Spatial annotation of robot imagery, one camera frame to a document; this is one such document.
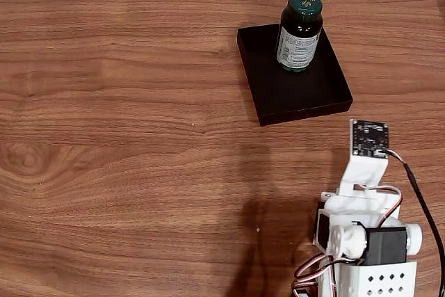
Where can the green-capped dark pill bottle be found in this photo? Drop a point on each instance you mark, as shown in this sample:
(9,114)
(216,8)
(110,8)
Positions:
(299,43)

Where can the shallow black cardboard box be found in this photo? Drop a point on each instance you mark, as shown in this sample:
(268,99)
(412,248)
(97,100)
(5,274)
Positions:
(299,95)

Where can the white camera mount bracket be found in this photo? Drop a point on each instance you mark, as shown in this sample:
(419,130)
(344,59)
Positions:
(363,173)

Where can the black camera circuit board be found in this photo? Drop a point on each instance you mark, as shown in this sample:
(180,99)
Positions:
(370,138)

